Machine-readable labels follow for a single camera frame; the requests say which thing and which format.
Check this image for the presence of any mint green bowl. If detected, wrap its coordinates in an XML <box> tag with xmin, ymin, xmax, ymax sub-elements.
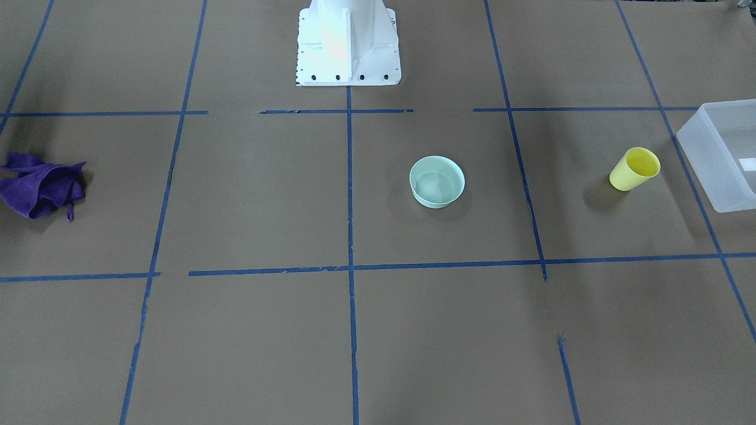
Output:
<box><xmin>409</xmin><ymin>155</ymin><xmax>465</xmax><ymax>209</ymax></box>

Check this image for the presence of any translucent white storage box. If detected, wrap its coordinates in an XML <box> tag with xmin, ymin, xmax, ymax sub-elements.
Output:
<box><xmin>677</xmin><ymin>99</ymin><xmax>755</xmax><ymax>213</ymax></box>

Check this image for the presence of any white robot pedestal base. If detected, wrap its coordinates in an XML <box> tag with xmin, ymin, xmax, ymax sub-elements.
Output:
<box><xmin>295</xmin><ymin>1</ymin><xmax>402</xmax><ymax>87</ymax></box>

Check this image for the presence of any yellow plastic cup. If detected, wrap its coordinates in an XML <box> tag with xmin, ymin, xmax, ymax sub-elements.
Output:
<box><xmin>608</xmin><ymin>147</ymin><xmax>661</xmax><ymax>191</ymax></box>

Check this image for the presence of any purple microfiber cloth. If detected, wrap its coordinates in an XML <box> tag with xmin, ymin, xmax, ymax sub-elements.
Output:
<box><xmin>1</xmin><ymin>152</ymin><xmax>86</xmax><ymax>221</ymax></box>

